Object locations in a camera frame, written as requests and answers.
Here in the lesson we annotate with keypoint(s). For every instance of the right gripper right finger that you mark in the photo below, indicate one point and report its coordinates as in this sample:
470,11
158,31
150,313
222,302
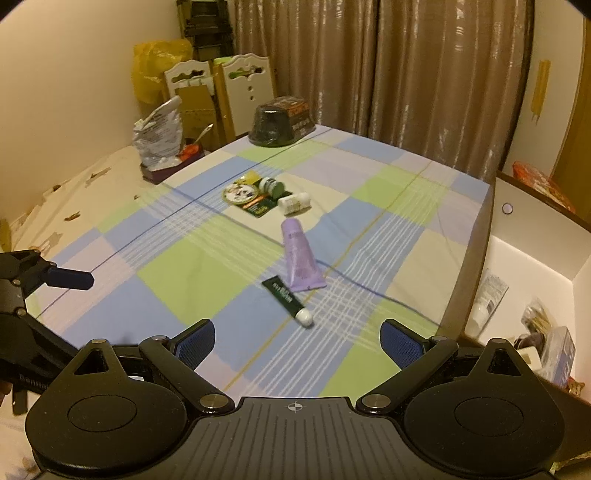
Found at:
420,360

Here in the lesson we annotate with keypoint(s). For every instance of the white pill bottle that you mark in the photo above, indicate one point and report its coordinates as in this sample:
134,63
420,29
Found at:
294,203

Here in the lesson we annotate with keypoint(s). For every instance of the brown paper bag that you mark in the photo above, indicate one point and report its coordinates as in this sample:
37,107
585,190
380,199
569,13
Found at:
197,111

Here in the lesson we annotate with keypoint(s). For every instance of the brown cardboard storage box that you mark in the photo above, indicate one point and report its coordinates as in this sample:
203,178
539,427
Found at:
542,251

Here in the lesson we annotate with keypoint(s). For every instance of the crumpled silver plastic bag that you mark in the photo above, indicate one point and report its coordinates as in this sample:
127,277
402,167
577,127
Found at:
158,138

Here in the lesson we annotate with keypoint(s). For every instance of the round sticker badge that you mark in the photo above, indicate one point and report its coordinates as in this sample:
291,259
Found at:
240,193

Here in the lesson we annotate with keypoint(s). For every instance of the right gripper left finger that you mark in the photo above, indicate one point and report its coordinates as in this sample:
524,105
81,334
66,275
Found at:
174,361

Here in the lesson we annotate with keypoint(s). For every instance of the black instant noodle bowl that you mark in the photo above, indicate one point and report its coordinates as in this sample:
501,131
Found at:
281,122

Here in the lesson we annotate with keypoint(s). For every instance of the red instant noodle bowl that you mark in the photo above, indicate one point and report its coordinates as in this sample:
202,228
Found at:
537,180

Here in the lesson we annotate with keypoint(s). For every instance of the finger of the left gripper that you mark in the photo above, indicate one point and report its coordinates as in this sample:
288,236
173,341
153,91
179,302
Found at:
68,279

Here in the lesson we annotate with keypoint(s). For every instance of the blue label plastic box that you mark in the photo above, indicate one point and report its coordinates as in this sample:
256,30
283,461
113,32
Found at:
558,356

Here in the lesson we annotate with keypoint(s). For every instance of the purple cream tube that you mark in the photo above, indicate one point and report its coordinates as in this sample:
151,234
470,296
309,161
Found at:
303,273

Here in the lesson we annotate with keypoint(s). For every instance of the dark green small tube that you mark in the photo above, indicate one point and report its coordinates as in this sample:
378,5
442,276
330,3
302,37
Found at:
289,301

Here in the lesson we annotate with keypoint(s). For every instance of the dark hair scrunchie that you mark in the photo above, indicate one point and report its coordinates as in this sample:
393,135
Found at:
536,340

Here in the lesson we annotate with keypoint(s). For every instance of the cotton swab bag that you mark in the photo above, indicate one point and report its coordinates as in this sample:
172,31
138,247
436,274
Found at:
536,319

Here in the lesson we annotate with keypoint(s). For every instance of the beige curtain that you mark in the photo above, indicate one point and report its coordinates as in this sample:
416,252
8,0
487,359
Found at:
443,79

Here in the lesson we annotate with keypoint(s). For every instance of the white cosmetic tube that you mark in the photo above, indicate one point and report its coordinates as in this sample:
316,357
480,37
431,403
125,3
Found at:
490,293

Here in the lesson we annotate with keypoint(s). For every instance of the checkered tablecloth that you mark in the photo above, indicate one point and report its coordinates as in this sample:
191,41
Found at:
390,230

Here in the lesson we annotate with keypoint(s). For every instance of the black folding cart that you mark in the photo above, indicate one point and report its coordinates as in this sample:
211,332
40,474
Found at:
206,25

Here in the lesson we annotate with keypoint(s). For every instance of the yellow plastic bag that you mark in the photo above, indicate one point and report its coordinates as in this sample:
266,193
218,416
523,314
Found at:
150,61

